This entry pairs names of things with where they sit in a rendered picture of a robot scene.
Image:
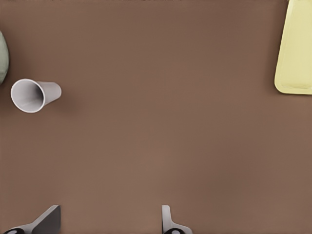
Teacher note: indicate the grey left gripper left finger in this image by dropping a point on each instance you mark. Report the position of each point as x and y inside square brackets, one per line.
[47, 220]

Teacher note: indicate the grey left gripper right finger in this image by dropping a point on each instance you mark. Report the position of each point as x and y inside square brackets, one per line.
[167, 219]

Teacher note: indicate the pale yellow tray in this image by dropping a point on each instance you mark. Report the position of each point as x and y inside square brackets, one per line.
[296, 48]

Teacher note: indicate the white plastic cup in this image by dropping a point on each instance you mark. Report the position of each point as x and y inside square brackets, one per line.
[31, 95]

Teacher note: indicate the grey-green rounded object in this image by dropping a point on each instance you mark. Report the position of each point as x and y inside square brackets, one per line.
[3, 58]

